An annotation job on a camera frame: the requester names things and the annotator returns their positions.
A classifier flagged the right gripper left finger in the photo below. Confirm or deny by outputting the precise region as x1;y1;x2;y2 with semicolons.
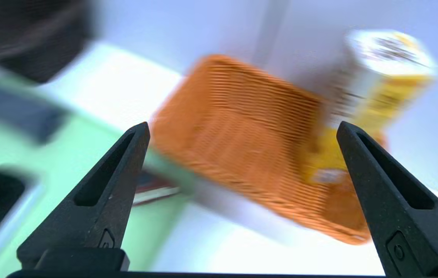
17;122;151;271

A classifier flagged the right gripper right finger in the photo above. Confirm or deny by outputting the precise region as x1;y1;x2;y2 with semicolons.
337;121;438;277

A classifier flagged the chocolate blueberry cake slice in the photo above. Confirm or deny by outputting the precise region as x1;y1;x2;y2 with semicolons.
133;170;181;205

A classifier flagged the yellow potato chips box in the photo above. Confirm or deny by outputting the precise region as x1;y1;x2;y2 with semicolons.
304;29;438;186

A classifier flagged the orange wicker basket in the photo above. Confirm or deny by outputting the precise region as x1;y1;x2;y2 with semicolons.
150;54;387;246

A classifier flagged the dark brown wicker basket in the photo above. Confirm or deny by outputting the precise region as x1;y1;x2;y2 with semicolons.
0;0;96;83

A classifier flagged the light green plastic tray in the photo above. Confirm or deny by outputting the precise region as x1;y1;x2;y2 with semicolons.
0;77;196;278

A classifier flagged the dark grey rolled towel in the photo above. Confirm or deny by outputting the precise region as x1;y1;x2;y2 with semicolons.
0;83;69;145

